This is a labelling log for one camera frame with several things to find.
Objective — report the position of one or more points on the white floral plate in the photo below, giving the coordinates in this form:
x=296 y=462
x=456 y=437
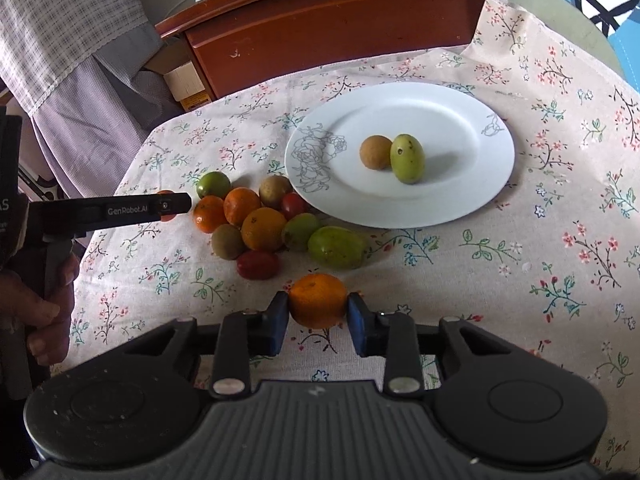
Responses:
x=469 y=156

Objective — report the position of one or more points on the red cherry tomato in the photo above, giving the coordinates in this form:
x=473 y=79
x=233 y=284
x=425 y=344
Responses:
x=258 y=266
x=292 y=205

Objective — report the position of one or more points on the small green round fruit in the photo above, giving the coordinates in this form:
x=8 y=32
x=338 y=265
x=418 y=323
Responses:
x=214 y=183

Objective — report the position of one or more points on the brown longan pile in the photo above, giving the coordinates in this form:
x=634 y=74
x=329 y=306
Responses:
x=273 y=189
x=227 y=242

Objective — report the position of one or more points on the floral tablecloth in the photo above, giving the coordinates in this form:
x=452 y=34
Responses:
x=551 y=264

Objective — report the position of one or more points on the small orange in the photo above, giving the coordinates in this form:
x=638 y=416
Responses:
x=239 y=203
x=208 y=214

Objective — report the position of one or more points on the large green jujube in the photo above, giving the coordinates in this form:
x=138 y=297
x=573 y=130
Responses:
x=337 y=248

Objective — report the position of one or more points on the brown longan on plate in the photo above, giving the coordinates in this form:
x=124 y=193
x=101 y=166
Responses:
x=374 y=152

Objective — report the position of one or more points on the large orange in pile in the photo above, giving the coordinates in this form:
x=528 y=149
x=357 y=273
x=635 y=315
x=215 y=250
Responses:
x=262 y=230

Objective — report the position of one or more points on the red-brown wooden cabinet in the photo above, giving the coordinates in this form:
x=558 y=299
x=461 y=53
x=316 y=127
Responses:
x=235 y=44

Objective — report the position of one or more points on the checked grey fabric cover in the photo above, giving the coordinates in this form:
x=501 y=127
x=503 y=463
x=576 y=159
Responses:
x=77 y=69

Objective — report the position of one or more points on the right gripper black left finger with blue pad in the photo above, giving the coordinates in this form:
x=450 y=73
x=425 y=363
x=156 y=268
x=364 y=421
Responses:
x=242 y=336

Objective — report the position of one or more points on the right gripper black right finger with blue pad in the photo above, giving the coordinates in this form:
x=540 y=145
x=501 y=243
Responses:
x=393 y=337

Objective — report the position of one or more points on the person's left hand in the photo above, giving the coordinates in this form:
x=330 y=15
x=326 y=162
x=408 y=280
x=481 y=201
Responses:
x=50 y=340

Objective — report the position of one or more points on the small cardboard box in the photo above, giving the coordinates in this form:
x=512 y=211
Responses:
x=174 y=64

